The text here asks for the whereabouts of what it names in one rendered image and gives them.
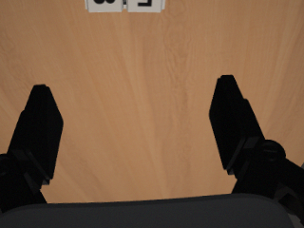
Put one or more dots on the white number cube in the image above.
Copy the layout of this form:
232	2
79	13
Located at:
105	5
144	5

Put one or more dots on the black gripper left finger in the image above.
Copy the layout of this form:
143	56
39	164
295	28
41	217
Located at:
32	154

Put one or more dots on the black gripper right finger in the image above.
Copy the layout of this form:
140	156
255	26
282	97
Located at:
260	166

